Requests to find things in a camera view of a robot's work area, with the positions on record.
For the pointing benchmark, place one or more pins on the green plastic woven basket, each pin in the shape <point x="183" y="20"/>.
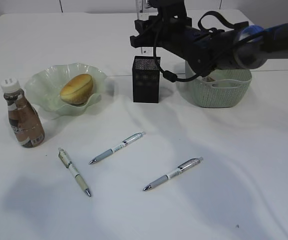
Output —
<point x="227" y="91"/>

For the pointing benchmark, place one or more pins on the brown bread loaf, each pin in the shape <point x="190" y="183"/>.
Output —
<point x="77" y="90"/>

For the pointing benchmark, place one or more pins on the clear plastic ruler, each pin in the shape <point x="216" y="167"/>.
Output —
<point x="143" y="14"/>

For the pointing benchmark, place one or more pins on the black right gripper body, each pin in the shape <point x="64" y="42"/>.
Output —
<point x="170" y="34"/>

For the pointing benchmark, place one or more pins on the green wavy glass plate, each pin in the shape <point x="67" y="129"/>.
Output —
<point x="43" y="89"/>

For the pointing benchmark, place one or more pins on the blue grip pen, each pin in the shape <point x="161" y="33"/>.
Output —
<point x="116" y="148"/>

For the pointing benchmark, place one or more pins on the black mesh pen holder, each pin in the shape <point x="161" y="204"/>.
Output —
<point x="145" y="80"/>

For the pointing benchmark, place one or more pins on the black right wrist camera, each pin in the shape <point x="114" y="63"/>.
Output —
<point x="169" y="8"/>

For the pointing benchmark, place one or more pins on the beige grip ballpoint pen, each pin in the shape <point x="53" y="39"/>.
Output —
<point x="67" y="162"/>

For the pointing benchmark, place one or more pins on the grey grip ballpoint pen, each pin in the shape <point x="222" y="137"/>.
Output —
<point x="179" y="170"/>

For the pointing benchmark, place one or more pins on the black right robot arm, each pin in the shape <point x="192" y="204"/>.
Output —
<point x="244" y="48"/>

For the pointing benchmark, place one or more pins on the brown coffee drink bottle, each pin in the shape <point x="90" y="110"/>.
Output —
<point x="23" y="117"/>

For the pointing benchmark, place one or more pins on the small grey paper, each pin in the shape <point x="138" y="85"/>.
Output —
<point x="210" y="79"/>

